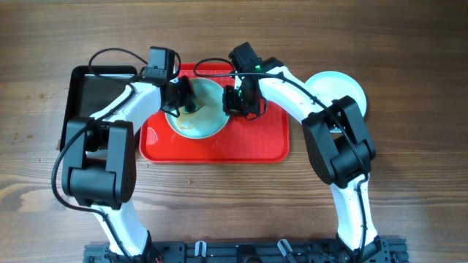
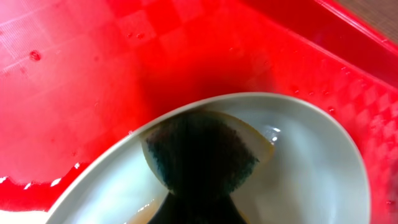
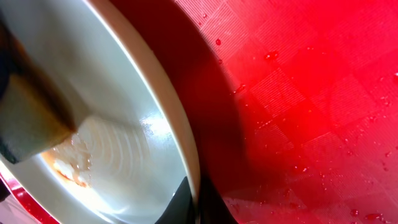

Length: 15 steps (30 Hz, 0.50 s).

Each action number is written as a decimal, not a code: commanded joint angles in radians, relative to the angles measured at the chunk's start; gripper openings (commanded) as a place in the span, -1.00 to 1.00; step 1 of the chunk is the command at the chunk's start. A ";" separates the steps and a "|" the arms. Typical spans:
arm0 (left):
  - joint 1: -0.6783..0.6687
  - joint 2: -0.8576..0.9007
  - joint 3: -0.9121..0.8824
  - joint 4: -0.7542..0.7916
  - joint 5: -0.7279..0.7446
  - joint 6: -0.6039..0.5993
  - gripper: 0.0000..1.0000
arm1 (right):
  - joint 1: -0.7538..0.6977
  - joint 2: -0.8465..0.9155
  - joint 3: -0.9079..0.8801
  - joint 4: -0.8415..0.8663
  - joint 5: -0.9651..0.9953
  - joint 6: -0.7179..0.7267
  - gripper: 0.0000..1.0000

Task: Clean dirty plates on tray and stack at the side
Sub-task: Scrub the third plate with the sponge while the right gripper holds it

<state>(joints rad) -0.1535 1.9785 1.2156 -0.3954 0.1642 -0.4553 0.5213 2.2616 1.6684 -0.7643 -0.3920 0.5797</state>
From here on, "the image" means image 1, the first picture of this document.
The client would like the green yellow sponge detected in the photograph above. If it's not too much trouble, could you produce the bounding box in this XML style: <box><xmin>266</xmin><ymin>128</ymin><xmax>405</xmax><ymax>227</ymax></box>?
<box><xmin>184</xmin><ymin>102</ymin><xmax>199</xmax><ymax>114</ymax></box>

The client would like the white plate top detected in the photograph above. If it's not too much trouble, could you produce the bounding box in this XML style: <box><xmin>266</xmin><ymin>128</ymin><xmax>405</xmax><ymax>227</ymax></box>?
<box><xmin>165</xmin><ymin>77</ymin><xmax>230</xmax><ymax>140</ymax></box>

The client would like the white plate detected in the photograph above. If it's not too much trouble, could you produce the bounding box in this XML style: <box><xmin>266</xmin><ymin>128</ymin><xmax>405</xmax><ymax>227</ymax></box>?
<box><xmin>165</xmin><ymin>77</ymin><xmax>230</xmax><ymax>140</ymax></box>
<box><xmin>305</xmin><ymin>71</ymin><xmax>367</xmax><ymax>117</ymax></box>

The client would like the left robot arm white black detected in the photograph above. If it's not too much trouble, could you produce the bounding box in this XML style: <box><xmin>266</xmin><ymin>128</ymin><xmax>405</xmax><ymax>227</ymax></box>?
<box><xmin>51</xmin><ymin>75</ymin><xmax>195</xmax><ymax>262</ymax></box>

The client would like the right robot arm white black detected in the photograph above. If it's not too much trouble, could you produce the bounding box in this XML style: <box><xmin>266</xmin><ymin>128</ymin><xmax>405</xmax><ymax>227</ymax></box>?
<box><xmin>224</xmin><ymin>56</ymin><xmax>379</xmax><ymax>262</ymax></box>

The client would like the red plastic tray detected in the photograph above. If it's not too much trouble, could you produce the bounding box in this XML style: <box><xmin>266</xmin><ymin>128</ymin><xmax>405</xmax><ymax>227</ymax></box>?
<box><xmin>139</xmin><ymin>63</ymin><xmax>290</xmax><ymax>163</ymax></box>

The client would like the black water tray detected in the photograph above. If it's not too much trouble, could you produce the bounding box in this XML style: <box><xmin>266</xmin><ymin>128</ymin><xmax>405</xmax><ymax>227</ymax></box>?
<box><xmin>59</xmin><ymin>66</ymin><xmax>126</xmax><ymax>150</ymax></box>

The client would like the black mounting rail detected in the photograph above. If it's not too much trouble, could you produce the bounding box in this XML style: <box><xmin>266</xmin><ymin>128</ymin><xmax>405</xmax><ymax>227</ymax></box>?
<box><xmin>83</xmin><ymin>237</ymin><xmax>410</xmax><ymax>263</ymax></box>

